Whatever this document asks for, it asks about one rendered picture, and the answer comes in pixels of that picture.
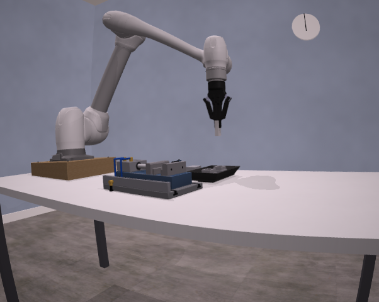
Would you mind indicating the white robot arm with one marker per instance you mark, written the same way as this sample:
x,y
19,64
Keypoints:
x,y
75,129

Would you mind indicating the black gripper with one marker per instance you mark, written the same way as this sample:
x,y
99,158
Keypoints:
x,y
216,93

